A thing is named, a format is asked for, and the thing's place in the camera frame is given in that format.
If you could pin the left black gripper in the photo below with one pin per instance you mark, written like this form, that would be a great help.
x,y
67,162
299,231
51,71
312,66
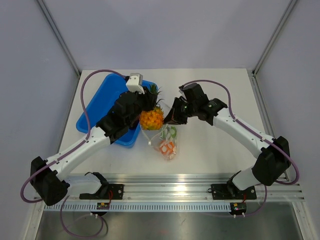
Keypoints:
x,y
149,98

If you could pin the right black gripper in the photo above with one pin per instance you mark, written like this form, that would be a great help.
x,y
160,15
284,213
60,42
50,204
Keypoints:
x,y
174,116

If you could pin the green toy ball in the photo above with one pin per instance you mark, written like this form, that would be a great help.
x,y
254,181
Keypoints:
x,y
169,133

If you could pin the toy pineapple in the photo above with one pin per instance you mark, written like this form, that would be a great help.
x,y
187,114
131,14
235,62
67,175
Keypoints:
x,y
153,119

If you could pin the clear zip top bag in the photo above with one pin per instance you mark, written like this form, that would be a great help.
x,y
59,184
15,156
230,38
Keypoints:
x,y
154,137

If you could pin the orange toy fruit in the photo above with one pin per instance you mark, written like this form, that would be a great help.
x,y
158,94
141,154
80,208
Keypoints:
x,y
167,148

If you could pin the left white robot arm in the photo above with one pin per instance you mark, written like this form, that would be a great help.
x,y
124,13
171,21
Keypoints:
x,y
51,177

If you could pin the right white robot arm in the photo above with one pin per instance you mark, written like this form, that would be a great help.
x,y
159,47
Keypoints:
x,y
270,153

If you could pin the blue plastic bin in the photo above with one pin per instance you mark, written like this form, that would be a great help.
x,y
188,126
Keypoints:
x,y
103,100

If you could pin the left small circuit board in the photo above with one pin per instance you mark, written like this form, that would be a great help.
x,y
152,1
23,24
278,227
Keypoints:
x,y
103,206

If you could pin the small circuit board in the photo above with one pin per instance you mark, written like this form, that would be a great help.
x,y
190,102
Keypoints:
x,y
103,206
238,209

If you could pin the right small circuit board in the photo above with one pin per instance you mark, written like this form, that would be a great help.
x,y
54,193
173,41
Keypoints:
x,y
238,209

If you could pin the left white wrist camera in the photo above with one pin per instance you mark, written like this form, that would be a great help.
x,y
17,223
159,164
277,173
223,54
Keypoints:
x,y
134,83

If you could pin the aluminium rail frame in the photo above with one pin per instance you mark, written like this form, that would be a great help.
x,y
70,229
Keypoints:
x,y
189,188

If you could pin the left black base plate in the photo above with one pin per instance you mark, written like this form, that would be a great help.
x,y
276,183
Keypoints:
x,y
117,191

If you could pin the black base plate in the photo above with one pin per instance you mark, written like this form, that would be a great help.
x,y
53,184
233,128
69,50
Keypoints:
x,y
117,191
223,191

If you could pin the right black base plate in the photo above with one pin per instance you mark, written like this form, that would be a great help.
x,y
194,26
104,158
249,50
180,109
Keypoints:
x,y
223,191

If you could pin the white slotted cable duct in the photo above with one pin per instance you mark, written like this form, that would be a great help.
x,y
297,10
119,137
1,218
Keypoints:
x,y
81,206

